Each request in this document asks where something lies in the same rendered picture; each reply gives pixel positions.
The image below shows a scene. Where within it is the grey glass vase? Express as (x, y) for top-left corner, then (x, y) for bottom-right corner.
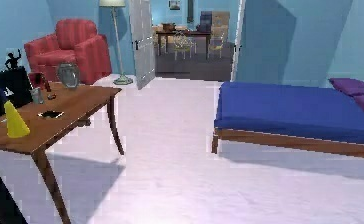
(56, 62), (81, 89)

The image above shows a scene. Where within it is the dark wooden dining table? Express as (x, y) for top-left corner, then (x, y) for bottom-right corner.
(155, 29), (212, 60)

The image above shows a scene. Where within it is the pale wire chair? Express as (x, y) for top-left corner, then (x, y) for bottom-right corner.
(207, 32), (226, 60)
(173, 32), (198, 61)

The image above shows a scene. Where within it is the blue bed with wooden frame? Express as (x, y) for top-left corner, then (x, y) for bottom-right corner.
(211, 81), (364, 160)

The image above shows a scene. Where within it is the white room door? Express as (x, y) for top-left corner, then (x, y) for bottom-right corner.
(128, 0), (157, 91)

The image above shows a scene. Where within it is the black phone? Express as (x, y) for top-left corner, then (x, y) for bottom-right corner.
(37, 110), (65, 120)

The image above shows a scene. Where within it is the pale green floor lamp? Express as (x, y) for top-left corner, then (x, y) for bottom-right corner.
(99, 0), (134, 86)

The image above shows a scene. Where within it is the grey cup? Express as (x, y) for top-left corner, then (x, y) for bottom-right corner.
(30, 87), (45, 105)

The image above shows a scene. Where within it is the red armchair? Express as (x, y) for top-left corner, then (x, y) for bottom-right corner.
(23, 18), (113, 85)

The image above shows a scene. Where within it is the brown wooden desk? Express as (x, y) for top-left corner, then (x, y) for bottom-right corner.
(0, 81), (126, 224)

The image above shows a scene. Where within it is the yellow cone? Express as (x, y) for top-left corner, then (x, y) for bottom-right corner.
(3, 100), (31, 139)

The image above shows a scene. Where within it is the black figure statue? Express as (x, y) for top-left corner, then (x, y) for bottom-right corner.
(4, 48), (23, 71)

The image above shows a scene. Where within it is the tan cardboard box stack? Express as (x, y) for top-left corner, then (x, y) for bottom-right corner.
(211, 10), (231, 44)

